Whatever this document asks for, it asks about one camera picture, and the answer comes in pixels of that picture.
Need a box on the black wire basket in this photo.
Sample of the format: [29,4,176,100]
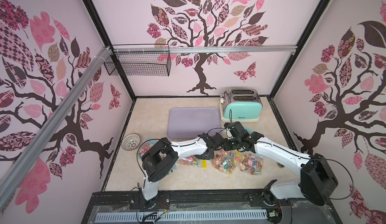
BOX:
[104,43,171,76]

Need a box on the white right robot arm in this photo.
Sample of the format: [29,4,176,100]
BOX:
[223,122,338,206]

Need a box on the aluminium rail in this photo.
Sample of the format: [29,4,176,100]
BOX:
[1,46,111,208]
[114,45,298,54]

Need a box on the blue-zip candy bag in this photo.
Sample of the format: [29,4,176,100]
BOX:
[167,162,177,175]
[137,139,157,159]
[239,154,263,175]
[244,127,253,134]

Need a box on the blue-zip candy bag far left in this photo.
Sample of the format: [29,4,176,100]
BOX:
[137,139,157,159]

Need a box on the blue-zip candy bag front right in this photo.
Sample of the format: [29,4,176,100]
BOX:
[239,154,263,175]

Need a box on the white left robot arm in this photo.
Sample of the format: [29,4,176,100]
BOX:
[141,133,225,201]

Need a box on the purple plastic tray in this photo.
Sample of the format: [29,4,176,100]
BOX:
[167,107,221,139]

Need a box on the white slotted cable duct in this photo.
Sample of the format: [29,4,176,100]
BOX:
[93,210,268,224]

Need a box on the mint green toaster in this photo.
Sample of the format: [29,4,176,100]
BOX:
[220,88,263,123]

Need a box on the aluminium rail back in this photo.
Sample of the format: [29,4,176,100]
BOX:
[114,45,298,54]

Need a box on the aluminium rail left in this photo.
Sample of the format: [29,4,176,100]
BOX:
[1,46,111,208]

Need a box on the white round strainer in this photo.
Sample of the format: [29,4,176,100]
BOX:
[121,134,141,151]

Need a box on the blue-zip candy bag back right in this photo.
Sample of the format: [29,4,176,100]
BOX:
[244,127,253,134]

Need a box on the yellow-zip candy bag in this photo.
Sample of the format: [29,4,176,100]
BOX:
[211,149,240,175]
[177,156,207,169]

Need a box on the blue-zip candy bag front left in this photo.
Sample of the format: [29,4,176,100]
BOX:
[167,162,177,175]

